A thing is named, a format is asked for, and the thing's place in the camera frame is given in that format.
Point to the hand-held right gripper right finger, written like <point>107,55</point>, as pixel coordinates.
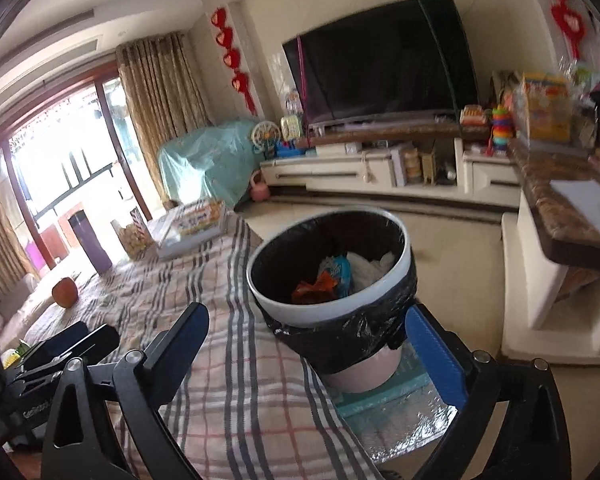
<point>435,355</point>

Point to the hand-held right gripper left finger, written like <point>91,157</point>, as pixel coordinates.
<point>180,345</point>

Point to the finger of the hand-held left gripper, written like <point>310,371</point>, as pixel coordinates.
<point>87,347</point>
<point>55,342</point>

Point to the white plastic bag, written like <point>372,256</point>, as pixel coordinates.
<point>375,270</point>

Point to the white bin with black liner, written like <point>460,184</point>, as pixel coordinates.
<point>300,310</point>

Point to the red snack wrapper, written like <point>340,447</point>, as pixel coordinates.
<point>312,290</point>

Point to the beige sofa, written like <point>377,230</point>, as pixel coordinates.
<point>22,310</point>

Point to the yellow foam fruit net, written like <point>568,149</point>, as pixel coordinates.
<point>10,358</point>

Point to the red apple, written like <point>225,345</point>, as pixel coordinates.
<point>65,292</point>

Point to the plaid tablecloth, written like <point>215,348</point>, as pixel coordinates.
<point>220,385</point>

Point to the silver foil mat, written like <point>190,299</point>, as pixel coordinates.
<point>395,420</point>

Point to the purple thermos bottle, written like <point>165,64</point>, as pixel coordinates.
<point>90,242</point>

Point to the colourful picture book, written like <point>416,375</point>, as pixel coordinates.
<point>190,227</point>

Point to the beige striped curtain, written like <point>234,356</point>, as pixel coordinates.
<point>165,85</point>
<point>2,235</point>

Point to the pink toy kettle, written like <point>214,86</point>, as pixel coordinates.
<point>259,189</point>

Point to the teal furniture cover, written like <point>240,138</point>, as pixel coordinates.
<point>205,165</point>

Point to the glass sliding door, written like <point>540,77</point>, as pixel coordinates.
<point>70,160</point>

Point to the brown marble counter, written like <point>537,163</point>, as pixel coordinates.
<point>545,200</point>

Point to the white television cabinet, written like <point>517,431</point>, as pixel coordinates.
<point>340,175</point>

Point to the white paper sheet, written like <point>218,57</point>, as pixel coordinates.
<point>587,212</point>

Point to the ferris wheel toy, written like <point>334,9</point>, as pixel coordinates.
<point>266,139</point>

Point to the blue toy tray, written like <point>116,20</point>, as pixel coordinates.
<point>290,150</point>

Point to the orange toy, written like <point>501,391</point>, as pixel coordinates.
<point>473,115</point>

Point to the green toy house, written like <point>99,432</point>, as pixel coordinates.
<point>291,127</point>

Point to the yellow toy box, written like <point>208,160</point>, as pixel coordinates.
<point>542,110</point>

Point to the pink wand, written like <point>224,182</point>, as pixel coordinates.
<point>302,80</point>

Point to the red heart hanging decoration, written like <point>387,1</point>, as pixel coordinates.
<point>232,55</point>
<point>562,10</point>

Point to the black television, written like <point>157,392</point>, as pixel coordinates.
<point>380,60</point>

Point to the ceiling air vent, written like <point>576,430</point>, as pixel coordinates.
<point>45,42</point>

